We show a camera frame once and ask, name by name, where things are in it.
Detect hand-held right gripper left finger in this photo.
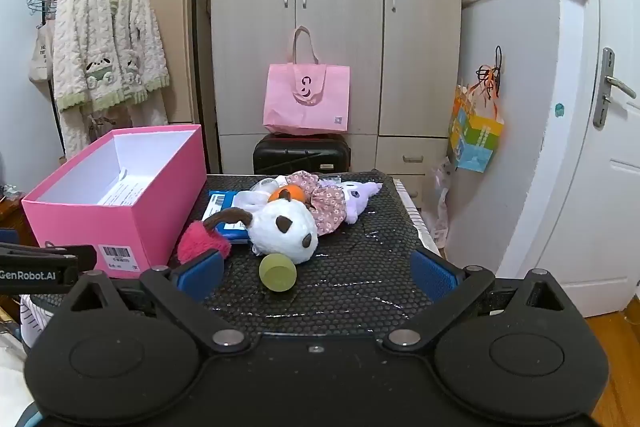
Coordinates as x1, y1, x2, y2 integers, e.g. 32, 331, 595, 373
67, 251, 251, 354

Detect purple plush toy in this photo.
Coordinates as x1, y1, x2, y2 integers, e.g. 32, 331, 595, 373
320, 179, 383, 225

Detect white striped cloth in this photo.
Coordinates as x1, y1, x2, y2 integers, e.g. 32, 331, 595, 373
19, 294, 56, 350

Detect blue plastic packet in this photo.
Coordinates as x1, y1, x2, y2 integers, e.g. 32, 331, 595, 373
207, 191, 251, 244

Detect orange and black cords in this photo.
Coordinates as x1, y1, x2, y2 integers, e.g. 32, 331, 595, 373
475, 46, 503, 100

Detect pink fuzzy plush with stem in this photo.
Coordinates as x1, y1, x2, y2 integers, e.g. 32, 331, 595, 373
176, 207, 253, 264

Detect white panda plush toy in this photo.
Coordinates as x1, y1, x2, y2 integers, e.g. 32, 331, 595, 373
235, 189, 319, 265

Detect black suitcase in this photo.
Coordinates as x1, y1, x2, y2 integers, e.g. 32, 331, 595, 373
252, 133, 352, 176

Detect clear plastic bag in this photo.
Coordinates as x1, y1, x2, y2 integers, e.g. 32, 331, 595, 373
432, 157, 453, 248

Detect floral pink cloth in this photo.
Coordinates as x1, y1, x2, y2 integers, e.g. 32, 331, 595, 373
285, 170, 351, 236

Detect canvas tote bag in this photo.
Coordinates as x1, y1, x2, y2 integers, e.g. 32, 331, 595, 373
28, 19, 56, 84

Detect pink cardboard box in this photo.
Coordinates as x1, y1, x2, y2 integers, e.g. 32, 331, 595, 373
21, 124, 208, 280

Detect orange ball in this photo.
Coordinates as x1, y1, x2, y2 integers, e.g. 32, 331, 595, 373
268, 186, 306, 204

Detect black clothes rack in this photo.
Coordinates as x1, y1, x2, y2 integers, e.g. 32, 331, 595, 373
42, 0, 223, 175

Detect white door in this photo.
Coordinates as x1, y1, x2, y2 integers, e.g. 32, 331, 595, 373
492, 0, 640, 318

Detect green cylinder toy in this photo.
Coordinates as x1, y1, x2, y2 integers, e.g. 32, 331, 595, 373
258, 253, 297, 293

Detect silver door handle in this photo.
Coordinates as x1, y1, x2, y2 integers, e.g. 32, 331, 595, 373
593, 48, 638, 129

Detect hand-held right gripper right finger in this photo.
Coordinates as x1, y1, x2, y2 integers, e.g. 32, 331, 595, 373
382, 248, 568, 354

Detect colourful gift bag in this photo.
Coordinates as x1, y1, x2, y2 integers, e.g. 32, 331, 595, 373
448, 84, 505, 174

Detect cream fleece bathrobe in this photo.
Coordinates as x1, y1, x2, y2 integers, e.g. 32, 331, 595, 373
52, 0, 171, 160

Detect pink tote bag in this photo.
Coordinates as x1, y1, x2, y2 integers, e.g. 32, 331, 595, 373
263, 26, 351, 136

